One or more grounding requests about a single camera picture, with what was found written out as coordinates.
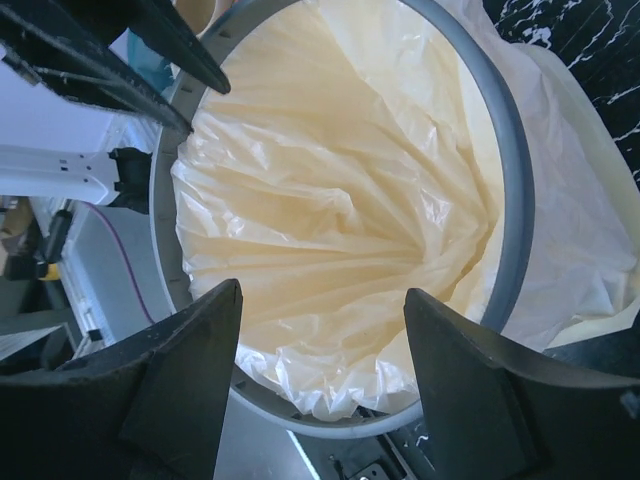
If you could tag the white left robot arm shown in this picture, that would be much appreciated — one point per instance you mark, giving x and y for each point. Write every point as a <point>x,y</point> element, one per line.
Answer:
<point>119,178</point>

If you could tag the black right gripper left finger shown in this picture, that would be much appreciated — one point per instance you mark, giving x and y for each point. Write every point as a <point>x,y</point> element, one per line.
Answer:
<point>151,406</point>

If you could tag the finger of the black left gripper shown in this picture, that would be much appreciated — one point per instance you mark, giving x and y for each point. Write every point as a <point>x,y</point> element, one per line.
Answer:
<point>159,25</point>
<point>66,47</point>

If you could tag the clear blue plastic tub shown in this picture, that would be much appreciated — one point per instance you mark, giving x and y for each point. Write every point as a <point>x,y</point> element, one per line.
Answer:
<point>149,65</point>

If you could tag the yellow trash bin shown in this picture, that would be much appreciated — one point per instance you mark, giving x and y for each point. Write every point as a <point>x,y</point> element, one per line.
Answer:
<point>609,165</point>

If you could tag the yellow white mug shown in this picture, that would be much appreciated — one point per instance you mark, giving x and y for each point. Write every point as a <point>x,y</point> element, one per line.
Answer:
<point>201,14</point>

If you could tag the detached white trash bag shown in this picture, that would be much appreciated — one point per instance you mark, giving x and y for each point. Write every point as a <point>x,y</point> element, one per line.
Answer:
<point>354,159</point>

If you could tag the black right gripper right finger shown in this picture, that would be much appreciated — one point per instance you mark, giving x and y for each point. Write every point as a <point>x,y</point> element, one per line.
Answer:
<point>495,409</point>

